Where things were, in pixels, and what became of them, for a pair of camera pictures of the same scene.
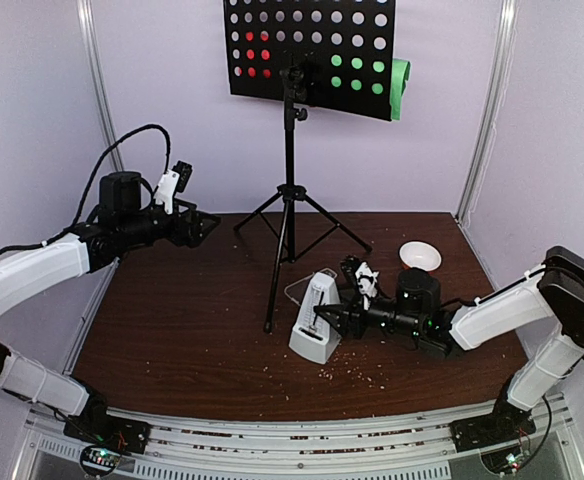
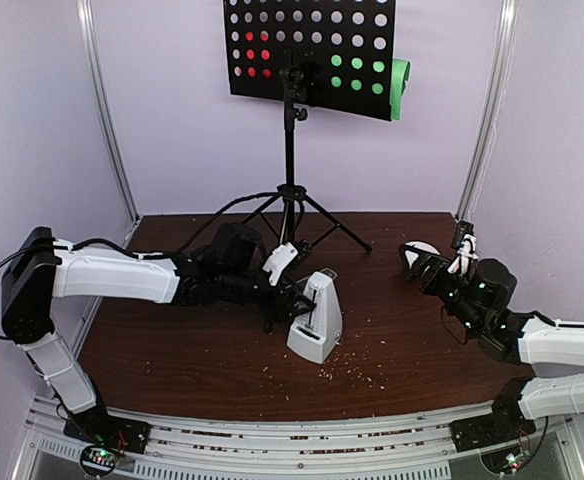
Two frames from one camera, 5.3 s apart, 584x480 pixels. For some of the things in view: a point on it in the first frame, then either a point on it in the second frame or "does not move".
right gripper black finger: x=344 y=318 -> x=418 y=264
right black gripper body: x=349 y=319 -> x=433 y=273
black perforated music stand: x=329 y=55 does not move
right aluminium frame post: x=491 y=108 does not move
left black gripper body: x=174 y=234 -> x=235 y=287
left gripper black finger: x=200 y=225 -> x=289 y=303
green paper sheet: x=400 y=76 does not move
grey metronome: x=313 y=335 does not move
